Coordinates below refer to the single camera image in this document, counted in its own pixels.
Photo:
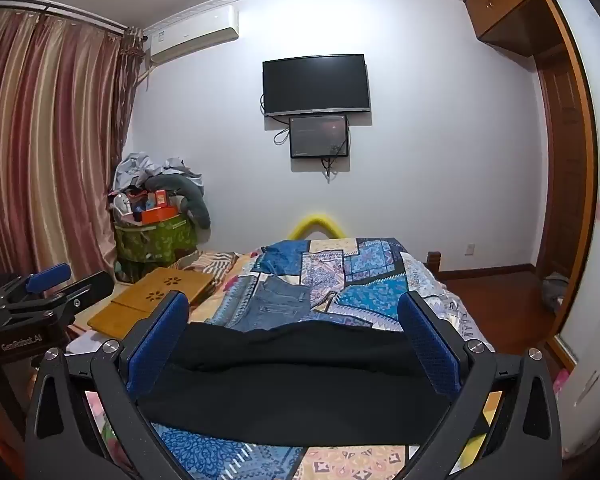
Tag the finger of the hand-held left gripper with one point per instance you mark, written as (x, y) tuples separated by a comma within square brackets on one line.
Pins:
[(87, 287), (47, 277)]

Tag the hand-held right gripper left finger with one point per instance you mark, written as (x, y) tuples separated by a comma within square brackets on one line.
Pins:
[(157, 345)]

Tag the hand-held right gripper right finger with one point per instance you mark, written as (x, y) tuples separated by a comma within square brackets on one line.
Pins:
[(430, 350)]

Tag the black pants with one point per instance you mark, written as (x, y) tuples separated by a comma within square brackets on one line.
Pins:
[(290, 380)]

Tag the wooden lap desk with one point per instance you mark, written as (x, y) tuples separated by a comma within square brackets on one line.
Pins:
[(145, 295)]

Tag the green patterned bag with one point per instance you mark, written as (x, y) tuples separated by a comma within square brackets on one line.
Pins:
[(155, 245)]

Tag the patchwork patterned bedspread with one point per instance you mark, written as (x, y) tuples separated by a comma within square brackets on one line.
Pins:
[(360, 280)]

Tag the striped cloth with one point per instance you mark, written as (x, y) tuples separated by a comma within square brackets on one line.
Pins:
[(215, 262)]

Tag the orange box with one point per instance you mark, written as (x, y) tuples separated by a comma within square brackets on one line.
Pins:
[(157, 215)]

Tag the blue denim jeans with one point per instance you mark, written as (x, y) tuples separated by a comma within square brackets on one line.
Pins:
[(275, 300)]

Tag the pile of grey clothes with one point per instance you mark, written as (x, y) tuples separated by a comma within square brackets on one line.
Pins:
[(135, 170)]

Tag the grey cloth on floor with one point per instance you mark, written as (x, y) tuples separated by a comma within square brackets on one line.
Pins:
[(555, 292)]

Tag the striped pink curtain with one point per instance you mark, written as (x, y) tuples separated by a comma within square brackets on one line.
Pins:
[(55, 135)]

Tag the white cabinet with stickers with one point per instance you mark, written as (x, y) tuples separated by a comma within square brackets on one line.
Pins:
[(595, 385)]

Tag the yellow foam tube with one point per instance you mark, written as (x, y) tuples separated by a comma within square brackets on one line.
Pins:
[(315, 221)]

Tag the small black monitor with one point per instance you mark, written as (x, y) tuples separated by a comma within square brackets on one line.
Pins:
[(317, 137)]

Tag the white air conditioner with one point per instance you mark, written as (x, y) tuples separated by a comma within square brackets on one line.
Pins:
[(195, 35)]

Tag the wooden wardrobe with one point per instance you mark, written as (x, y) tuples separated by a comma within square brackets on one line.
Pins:
[(510, 0)]

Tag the wooden bed post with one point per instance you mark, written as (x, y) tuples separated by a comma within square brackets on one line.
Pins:
[(434, 262)]

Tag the white wall socket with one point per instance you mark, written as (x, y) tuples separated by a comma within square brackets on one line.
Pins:
[(471, 249)]

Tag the curtain rail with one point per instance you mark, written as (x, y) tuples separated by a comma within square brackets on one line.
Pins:
[(70, 14)]

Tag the black wall television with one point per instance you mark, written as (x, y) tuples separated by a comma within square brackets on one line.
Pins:
[(315, 85)]

